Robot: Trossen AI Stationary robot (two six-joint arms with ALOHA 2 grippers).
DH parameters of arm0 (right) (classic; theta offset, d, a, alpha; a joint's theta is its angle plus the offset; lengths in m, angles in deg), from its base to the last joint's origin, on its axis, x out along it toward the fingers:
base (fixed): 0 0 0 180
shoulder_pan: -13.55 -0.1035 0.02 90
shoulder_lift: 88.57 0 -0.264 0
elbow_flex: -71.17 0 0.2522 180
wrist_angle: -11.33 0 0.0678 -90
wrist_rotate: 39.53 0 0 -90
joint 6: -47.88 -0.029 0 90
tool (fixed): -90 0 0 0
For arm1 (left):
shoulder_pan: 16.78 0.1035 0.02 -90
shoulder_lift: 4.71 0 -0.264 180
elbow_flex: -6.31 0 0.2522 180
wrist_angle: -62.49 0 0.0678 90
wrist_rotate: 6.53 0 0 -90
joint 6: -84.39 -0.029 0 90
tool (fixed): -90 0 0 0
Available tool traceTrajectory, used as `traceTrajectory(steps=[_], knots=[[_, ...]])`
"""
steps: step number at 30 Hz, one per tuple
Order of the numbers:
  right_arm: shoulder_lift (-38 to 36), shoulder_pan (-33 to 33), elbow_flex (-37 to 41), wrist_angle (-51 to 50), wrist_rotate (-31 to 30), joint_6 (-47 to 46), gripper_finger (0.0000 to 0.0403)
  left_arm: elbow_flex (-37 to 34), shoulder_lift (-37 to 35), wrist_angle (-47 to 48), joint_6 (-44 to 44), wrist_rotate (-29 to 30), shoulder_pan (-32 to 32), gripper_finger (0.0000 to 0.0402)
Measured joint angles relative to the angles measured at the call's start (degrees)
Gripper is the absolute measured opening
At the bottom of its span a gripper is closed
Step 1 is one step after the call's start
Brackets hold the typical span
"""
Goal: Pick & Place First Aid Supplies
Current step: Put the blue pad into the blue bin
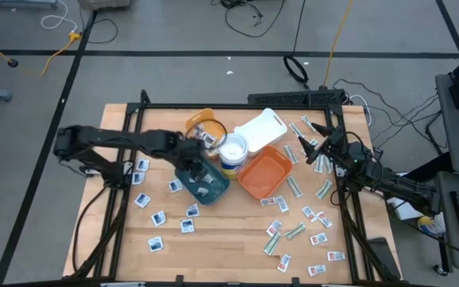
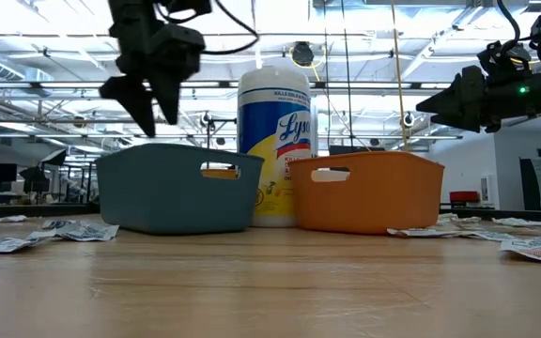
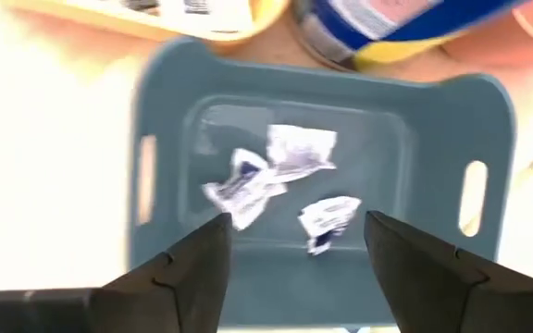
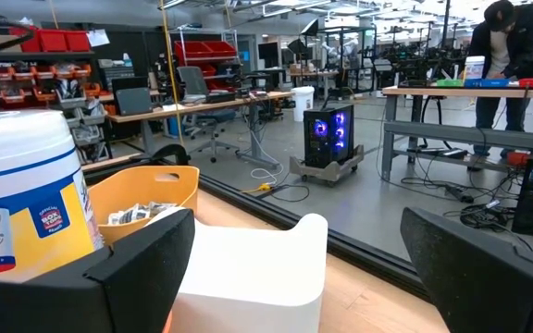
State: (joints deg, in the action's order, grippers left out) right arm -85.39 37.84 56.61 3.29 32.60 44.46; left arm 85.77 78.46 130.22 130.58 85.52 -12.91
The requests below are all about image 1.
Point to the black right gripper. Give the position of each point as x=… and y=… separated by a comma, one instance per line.
x=337, y=145

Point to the green striped bandage wrapper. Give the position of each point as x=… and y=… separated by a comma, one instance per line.
x=295, y=130
x=295, y=186
x=313, y=142
x=295, y=230
x=318, y=164
x=324, y=189
x=308, y=123
x=328, y=165
x=291, y=154
x=272, y=243

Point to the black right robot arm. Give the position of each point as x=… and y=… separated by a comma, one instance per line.
x=397, y=185

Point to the black power strip bar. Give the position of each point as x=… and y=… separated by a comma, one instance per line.
x=293, y=98

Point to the blue yellow white object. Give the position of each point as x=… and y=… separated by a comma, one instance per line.
x=428, y=226

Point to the yellow plastic bin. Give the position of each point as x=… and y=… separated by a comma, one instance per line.
x=199, y=115

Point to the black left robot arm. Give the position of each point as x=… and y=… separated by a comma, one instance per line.
x=106, y=137

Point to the teal plastic bin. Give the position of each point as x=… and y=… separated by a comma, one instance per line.
x=218, y=192

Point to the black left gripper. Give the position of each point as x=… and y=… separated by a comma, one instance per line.
x=191, y=159

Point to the orange plastic bin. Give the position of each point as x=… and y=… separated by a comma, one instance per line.
x=263, y=173

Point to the black round floor base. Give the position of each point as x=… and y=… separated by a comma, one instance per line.
x=13, y=62

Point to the white adapter box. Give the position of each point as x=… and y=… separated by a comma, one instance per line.
x=401, y=209

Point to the Lysol wipes canister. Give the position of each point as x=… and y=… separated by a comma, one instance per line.
x=233, y=152

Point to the white plastic bin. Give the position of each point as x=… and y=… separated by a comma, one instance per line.
x=263, y=129

